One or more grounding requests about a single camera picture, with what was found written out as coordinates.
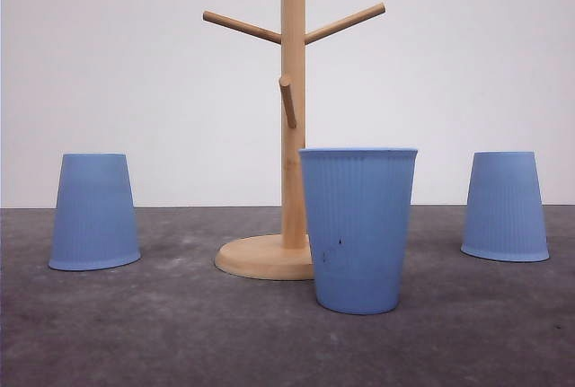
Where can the blue ribbed cup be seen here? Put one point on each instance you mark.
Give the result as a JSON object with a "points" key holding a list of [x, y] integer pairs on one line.
{"points": [[359, 202], [504, 214], [95, 223]]}

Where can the wooden cup tree stand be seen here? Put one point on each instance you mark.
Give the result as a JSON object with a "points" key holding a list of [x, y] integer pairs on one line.
{"points": [[287, 255]]}

